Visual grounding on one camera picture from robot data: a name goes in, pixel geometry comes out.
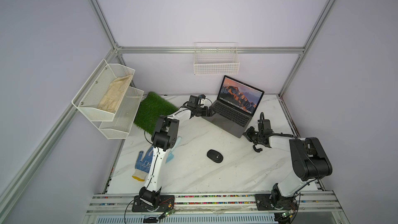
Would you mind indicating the blue dotted work glove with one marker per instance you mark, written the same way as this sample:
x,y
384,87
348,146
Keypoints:
x,y
143,164

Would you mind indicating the aluminium rail base frame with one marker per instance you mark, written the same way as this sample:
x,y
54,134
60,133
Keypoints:
x,y
309,207

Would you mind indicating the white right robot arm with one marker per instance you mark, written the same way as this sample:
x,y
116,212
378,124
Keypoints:
x,y
309,162

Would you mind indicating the white upper mesh shelf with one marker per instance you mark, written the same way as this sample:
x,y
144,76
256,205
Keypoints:
x,y
101,96

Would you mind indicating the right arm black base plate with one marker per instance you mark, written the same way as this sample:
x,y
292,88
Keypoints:
x,y
269,202

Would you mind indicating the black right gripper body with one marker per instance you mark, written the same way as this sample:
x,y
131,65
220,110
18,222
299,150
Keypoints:
x,y
252,136

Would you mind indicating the white lower mesh shelf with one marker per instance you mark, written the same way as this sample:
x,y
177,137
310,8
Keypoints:
x,y
120,127

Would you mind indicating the beige cloth in shelf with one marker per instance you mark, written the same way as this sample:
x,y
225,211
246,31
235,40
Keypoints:
x,y
114,94

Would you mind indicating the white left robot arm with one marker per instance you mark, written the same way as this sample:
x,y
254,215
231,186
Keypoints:
x,y
163,141

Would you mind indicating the grey laptop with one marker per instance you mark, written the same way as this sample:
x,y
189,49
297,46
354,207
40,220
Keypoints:
x,y
235,106

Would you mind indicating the black mouse battery cover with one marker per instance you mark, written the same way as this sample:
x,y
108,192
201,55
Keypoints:
x,y
258,150

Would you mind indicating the light blue plastic scoop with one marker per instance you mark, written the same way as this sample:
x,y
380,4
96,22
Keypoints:
x,y
170,155

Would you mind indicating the green artificial grass mat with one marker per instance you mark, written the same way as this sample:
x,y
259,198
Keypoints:
x,y
150,109

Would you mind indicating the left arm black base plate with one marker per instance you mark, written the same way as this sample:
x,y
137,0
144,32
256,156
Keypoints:
x,y
161,204

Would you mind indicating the aluminium enclosure frame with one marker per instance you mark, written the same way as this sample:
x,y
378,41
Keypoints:
x,y
17,187

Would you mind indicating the black wireless mouse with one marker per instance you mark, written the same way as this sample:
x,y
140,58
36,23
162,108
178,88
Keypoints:
x,y
215,156

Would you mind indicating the white wire wall basket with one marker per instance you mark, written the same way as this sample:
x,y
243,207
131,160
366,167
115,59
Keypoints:
x,y
216,58

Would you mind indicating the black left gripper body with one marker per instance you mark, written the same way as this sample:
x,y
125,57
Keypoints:
x,y
203,112

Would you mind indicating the white mesh shelf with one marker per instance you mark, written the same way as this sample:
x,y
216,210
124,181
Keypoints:
x,y
120,127
101,96

